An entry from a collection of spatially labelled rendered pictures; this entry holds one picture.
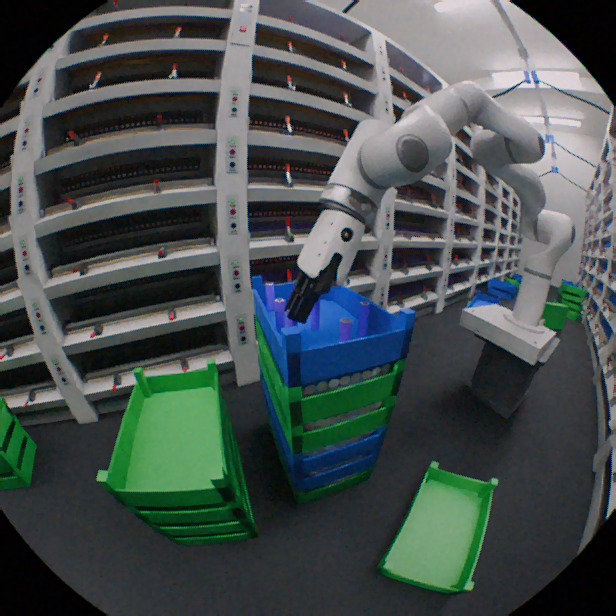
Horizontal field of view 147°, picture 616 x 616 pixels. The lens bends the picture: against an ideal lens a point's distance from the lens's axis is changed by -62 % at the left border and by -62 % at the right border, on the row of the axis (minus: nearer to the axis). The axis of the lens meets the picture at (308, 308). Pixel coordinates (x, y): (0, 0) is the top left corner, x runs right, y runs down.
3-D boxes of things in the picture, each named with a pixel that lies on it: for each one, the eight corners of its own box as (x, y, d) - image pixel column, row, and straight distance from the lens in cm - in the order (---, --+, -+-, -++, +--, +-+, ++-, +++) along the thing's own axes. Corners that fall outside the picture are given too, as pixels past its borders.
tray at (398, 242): (444, 247, 172) (449, 234, 170) (390, 248, 121) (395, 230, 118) (422, 234, 181) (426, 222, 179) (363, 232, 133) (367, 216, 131)
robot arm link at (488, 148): (556, 252, 103) (521, 243, 108) (562, 225, 108) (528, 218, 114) (508, 146, 65) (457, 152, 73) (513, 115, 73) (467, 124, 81)
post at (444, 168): (442, 311, 189) (448, 85, 212) (436, 313, 181) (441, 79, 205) (421, 303, 198) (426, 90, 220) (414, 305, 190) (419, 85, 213)
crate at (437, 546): (453, 594, 68) (472, 590, 61) (373, 571, 62) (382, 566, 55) (484, 493, 79) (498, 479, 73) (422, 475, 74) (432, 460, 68)
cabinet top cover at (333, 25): (481, 123, 268) (481, 120, 270) (240, -17, 133) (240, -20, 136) (463, 124, 274) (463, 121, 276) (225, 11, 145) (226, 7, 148)
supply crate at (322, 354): (408, 357, 41) (417, 311, 37) (286, 389, 32) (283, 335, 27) (331, 299, 63) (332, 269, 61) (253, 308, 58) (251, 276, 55)
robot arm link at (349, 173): (390, 211, 35) (360, 211, 43) (422, 142, 41) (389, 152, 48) (341, 179, 32) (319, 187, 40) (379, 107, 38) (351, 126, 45)
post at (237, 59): (260, 380, 99) (262, -16, 137) (238, 386, 97) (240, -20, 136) (245, 356, 114) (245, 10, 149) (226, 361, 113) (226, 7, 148)
